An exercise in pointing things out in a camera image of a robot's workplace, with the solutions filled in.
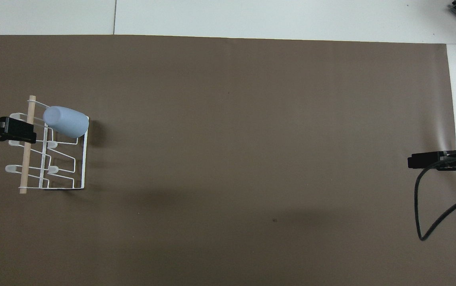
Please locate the light blue plastic cup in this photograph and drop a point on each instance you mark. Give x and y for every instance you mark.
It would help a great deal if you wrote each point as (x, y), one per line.
(66, 122)

